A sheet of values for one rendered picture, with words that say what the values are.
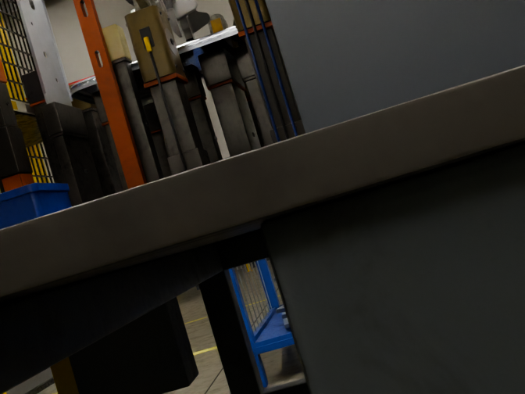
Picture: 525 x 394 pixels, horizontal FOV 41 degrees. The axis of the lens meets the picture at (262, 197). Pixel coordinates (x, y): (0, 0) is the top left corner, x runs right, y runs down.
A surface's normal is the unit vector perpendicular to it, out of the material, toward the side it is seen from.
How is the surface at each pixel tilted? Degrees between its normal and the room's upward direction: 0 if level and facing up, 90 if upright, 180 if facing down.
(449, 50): 90
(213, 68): 90
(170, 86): 90
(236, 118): 90
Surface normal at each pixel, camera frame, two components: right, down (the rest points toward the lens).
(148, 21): -0.18, 0.00
